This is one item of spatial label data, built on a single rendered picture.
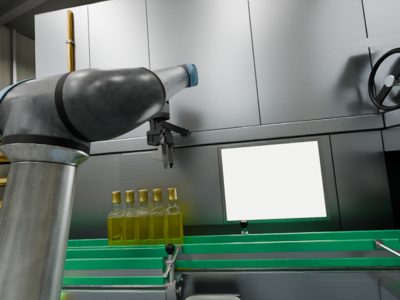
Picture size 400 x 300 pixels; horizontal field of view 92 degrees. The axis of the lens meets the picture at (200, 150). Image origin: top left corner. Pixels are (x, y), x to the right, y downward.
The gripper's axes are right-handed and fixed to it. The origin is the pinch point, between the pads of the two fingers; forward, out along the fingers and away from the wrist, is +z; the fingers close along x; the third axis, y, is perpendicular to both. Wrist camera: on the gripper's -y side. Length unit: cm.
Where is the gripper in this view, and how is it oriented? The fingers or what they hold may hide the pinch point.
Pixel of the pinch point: (169, 165)
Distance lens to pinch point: 76.6
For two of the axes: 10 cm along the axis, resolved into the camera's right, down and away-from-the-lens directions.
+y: -9.7, 1.1, 2.1
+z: 1.0, 9.9, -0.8
